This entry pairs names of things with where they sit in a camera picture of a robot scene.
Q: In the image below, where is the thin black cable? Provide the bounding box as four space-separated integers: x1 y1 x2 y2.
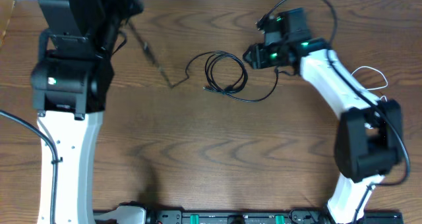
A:
111 19 218 90

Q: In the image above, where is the white USB cable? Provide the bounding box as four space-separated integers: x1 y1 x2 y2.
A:
349 65 389 103

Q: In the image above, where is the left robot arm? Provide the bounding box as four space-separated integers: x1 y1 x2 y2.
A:
31 0 143 223

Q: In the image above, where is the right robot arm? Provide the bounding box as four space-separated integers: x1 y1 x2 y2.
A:
243 8 409 223

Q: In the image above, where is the wooden side panel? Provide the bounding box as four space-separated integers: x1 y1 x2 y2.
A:
0 0 15 46

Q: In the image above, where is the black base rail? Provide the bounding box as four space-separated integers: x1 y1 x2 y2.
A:
94 200 405 224

